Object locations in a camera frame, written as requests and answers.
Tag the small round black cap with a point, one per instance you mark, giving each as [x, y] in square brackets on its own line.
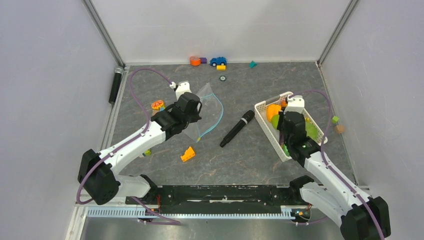
[222, 78]

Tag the brown wooden cube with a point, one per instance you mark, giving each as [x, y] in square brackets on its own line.
[339, 129]

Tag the green cucumber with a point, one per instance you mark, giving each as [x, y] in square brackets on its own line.
[285, 150]

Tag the green cube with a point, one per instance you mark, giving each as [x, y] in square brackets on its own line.
[335, 119]

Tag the green lego brick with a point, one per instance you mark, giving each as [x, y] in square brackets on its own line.
[147, 153]

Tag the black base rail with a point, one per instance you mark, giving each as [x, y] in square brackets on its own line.
[222, 199]

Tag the orange cheese wedge toy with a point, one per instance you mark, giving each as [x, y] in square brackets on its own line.
[188, 154]

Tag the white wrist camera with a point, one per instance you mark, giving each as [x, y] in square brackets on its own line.
[180, 88]
[295, 104]

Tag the clear zip top bag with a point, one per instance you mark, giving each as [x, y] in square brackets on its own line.
[211, 114]

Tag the orange green mango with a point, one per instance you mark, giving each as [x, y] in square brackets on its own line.
[311, 130]

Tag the blue toy car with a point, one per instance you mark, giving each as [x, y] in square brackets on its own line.
[218, 61]

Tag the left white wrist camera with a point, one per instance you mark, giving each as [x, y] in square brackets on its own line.
[180, 88]

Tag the green cabbage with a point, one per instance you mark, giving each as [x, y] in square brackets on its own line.
[275, 121]

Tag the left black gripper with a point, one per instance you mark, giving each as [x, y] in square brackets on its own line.
[196, 116]

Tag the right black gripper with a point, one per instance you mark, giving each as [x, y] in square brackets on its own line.
[281, 113]

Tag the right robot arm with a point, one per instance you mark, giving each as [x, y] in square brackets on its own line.
[358, 215]

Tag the teal block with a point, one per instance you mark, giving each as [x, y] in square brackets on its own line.
[252, 64]

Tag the yellow bell pepper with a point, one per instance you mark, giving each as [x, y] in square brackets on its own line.
[272, 110]

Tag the purple block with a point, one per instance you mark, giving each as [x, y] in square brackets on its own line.
[203, 60]

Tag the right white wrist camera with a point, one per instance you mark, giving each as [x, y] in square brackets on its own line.
[295, 104]

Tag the multicolour toy block stack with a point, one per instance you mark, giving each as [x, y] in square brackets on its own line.
[157, 106]

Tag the white perforated plastic basket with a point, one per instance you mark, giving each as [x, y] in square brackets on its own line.
[273, 134]

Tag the yellow lego brick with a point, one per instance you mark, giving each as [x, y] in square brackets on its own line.
[221, 67]

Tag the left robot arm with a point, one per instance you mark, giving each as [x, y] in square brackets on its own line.
[99, 172]

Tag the black microphone on table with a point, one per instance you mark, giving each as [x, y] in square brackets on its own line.
[245, 119]

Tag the black microphone by wall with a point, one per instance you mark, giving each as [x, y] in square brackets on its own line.
[118, 72]

